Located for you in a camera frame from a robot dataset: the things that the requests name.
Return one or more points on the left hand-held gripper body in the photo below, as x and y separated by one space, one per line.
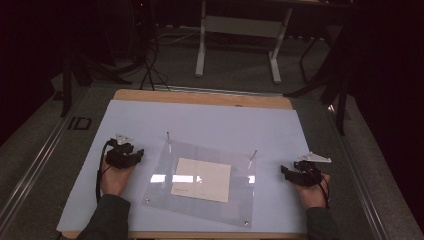
120 156

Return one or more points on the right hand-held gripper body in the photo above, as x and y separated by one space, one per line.
308 173

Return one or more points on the metal standoff pin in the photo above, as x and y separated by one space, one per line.
252 159
169 141

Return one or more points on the clear plastic sheet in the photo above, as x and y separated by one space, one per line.
240 200

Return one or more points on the person's right hand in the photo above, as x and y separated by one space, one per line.
313 196

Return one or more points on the person's left hand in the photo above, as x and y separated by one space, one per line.
115 180

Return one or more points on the cream paper card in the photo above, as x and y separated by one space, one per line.
201 180

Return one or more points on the black stand with legs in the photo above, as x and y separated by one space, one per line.
340 100

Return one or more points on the white table mat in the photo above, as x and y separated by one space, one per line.
213 123

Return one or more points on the wooden table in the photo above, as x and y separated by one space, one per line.
200 97

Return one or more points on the black tripod stand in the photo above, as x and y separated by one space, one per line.
68 86

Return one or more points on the metal floor rail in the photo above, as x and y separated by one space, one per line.
30 173
360 180

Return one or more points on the white metal desk frame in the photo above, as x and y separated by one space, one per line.
241 26

